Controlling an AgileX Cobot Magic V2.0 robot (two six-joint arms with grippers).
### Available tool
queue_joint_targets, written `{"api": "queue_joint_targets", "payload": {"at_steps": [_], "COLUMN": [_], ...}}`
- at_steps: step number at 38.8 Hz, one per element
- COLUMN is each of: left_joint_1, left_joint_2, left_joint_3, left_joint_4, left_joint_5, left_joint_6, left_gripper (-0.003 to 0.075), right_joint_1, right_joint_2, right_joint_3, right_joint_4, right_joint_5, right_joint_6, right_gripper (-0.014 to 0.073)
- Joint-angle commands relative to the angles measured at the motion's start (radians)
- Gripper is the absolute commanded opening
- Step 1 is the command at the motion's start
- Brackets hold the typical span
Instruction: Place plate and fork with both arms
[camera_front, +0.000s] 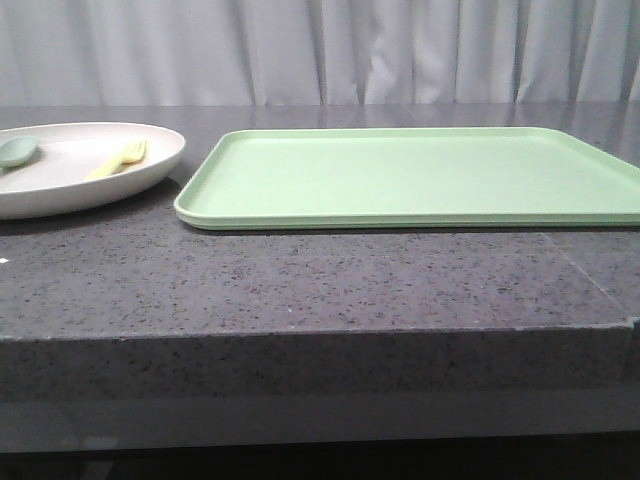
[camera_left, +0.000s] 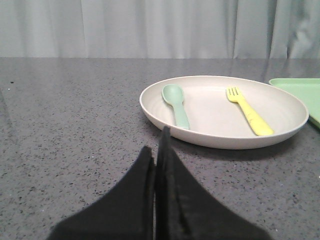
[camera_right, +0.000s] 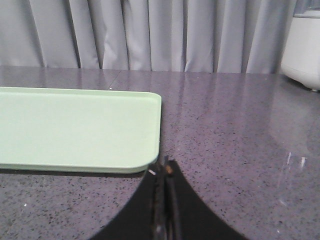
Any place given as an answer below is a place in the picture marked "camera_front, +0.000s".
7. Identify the yellow plastic fork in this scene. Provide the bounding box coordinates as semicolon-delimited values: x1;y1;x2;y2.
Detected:
84;140;148;181

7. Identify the beige round plate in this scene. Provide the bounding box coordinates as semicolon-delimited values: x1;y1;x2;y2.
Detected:
1;122;186;220

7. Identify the light green serving tray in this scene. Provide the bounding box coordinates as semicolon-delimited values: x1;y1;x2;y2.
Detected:
174;127;639;230

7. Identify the sage green plastic spoon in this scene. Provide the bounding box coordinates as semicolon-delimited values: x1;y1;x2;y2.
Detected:
0;135;39;170

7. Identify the white pleated curtain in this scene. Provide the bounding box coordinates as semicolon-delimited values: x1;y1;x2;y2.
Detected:
1;1;639;106

